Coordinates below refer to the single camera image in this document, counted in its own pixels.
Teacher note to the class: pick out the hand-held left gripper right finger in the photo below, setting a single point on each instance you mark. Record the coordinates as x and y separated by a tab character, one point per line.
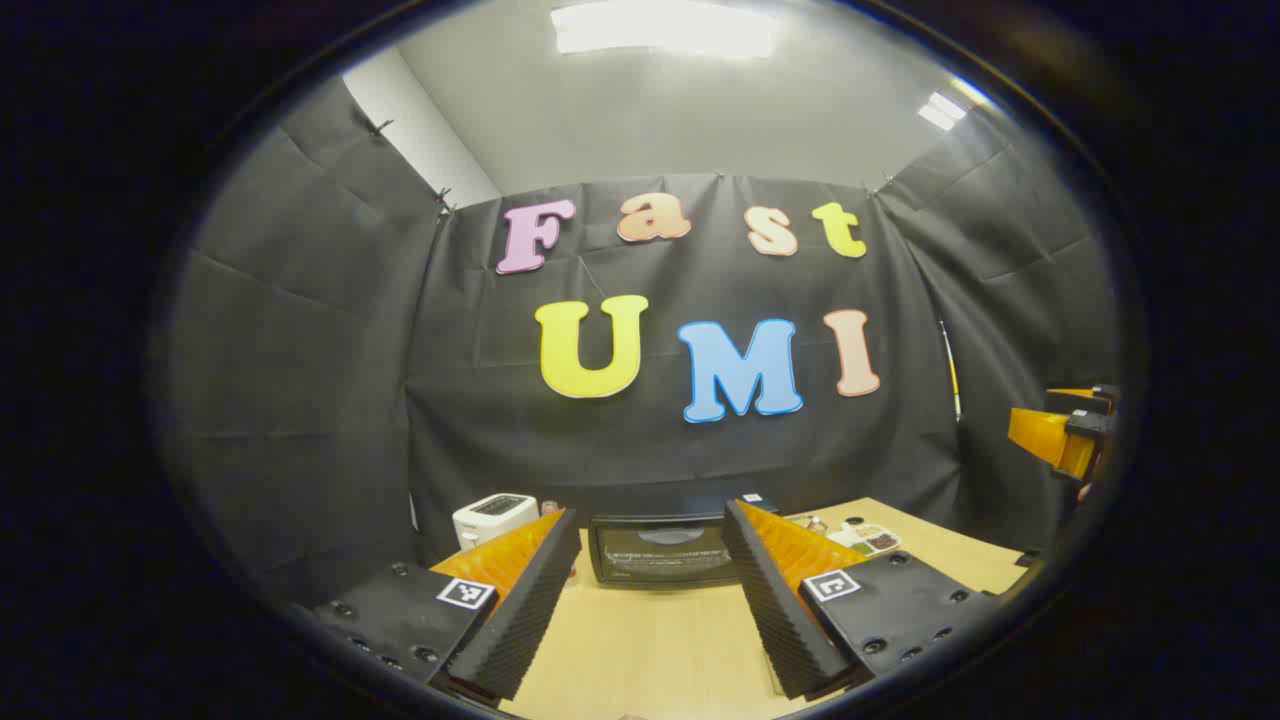
770	610

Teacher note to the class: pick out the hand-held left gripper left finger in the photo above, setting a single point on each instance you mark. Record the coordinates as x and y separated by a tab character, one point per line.
530	610

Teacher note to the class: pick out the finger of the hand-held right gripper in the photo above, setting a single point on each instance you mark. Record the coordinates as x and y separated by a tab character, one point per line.
1085	398
1045	435

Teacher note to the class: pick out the black electric oven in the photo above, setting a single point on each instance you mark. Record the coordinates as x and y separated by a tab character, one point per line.
660	550

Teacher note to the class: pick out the white toaster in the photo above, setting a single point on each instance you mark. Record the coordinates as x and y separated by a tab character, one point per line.
492	515

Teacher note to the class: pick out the white divided dish of beans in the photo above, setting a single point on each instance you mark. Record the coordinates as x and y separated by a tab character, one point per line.
868	540

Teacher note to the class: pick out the small ceiling light panel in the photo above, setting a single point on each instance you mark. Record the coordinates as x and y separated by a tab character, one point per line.
942	110

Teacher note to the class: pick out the large ceiling light panel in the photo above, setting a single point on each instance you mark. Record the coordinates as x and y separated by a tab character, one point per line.
665	28

